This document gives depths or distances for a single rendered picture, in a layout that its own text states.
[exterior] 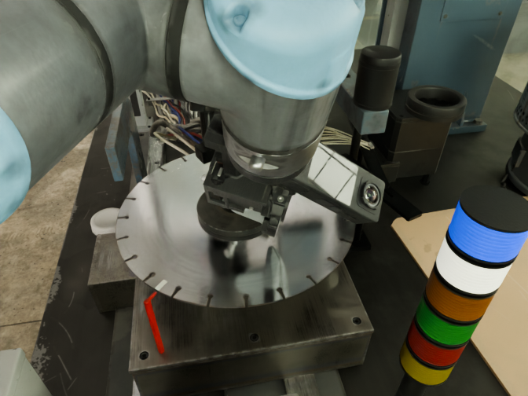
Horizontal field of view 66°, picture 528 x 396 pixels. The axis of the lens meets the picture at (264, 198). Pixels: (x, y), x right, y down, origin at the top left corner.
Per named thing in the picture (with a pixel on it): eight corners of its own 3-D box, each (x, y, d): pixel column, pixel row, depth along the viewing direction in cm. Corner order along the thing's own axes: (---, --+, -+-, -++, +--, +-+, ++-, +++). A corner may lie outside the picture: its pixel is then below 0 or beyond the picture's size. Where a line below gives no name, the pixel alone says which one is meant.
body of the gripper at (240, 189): (232, 144, 45) (227, 79, 34) (306, 168, 45) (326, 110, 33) (207, 207, 43) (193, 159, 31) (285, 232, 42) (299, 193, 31)
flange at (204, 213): (196, 240, 53) (194, 225, 51) (197, 187, 62) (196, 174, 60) (281, 232, 54) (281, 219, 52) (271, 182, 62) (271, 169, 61)
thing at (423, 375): (459, 382, 37) (470, 364, 35) (412, 390, 36) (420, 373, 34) (434, 337, 40) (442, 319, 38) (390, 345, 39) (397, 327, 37)
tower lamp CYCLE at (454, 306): (498, 318, 30) (514, 292, 29) (442, 328, 30) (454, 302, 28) (464, 272, 34) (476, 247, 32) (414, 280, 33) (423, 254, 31)
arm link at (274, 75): (217, -112, 19) (393, -71, 19) (226, 45, 30) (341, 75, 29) (159, 15, 17) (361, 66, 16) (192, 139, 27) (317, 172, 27)
